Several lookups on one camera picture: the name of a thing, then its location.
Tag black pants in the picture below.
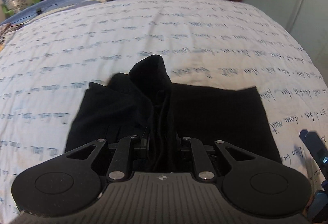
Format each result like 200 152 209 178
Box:
65 55 280 162

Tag white script-print bed quilt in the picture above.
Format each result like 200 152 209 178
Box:
1 0 327 223

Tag colourful patchwork blanket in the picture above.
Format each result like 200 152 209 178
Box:
0 23 14 51

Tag green plastic chair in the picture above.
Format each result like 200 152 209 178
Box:
1 0 41 19

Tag black charger cable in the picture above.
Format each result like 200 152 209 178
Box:
15 3 58 25

